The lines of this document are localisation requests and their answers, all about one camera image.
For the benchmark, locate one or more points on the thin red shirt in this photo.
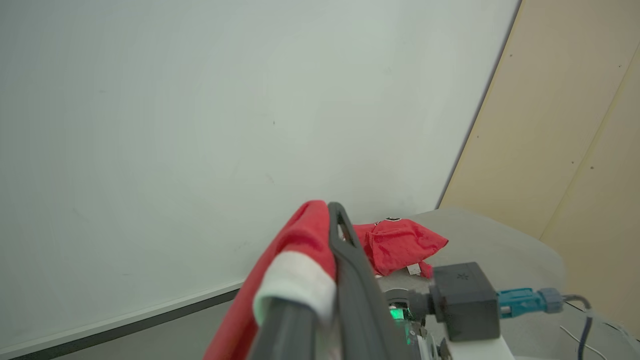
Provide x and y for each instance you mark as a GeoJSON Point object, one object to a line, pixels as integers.
{"type": "Point", "coordinates": [400, 245]}

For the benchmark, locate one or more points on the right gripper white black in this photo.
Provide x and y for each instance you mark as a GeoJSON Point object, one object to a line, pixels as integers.
{"type": "Point", "coordinates": [475, 350]}

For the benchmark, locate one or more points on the dark grey wrist camera box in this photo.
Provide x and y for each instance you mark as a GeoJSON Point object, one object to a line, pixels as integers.
{"type": "Point", "coordinates": [465, 300]}

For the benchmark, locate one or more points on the grey fabric sofa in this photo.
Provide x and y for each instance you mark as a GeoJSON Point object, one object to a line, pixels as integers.
{"type": "Point", "coordinates": [500, 240]}

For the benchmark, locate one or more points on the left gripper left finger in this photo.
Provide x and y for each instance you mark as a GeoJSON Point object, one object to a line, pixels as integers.
{"type": "Point", "coordinates": [285, 335]}

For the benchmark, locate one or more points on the red and white varsity jacket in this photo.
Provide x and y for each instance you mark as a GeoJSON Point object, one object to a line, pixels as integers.
{"type": "Point", "coordinates": [300, 235]}

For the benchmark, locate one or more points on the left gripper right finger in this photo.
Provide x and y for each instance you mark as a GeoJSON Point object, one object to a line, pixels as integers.
{"type": "Point", "coordinates": [360, 310]}

